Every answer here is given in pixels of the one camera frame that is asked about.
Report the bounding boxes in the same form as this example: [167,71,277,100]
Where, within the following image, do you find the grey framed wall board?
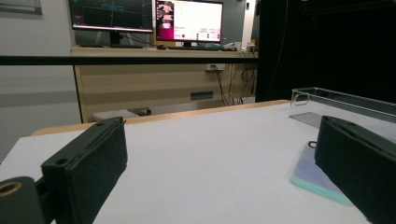
[0,0,43,16]

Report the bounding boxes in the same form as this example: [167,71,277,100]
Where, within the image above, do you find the white power outlet strip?
[205,63,226,72]

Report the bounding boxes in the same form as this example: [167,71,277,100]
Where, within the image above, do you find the bright screen monitor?
[154,0,224,48]

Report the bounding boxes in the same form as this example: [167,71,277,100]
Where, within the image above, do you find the clear plastic packaging tray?
[289,87,396,141]

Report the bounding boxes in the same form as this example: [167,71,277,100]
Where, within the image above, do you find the black curtain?
[255,0,396,104]

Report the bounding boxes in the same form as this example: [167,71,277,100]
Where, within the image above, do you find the wooden table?
[31,99,291,137]

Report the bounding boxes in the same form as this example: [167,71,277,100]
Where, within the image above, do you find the coiled black cable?
[240,68,257,96]

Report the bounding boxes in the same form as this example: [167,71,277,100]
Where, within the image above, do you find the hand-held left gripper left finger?
[40,116,129,224]

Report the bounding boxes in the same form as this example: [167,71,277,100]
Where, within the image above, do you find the black horizontal frame bar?
[0,55,260,65]

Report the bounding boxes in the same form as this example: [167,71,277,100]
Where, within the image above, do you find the white table sheet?
[0,102,396,224]

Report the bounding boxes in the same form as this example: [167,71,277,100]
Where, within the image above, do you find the dark screen monitor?
[68,0,154,49]

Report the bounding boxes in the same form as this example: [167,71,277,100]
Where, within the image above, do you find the black keyboard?
[157,45,226,51]

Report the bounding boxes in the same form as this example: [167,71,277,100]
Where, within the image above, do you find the wooden desk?
[70,46,260,123]

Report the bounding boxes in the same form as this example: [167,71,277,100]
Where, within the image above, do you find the grey chair base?
[91,106,152,122]

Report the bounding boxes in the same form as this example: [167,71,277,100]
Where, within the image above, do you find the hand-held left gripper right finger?
[314,115,396,224]

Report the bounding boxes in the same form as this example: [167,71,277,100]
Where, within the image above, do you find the black power cable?
[210,64,231,107]

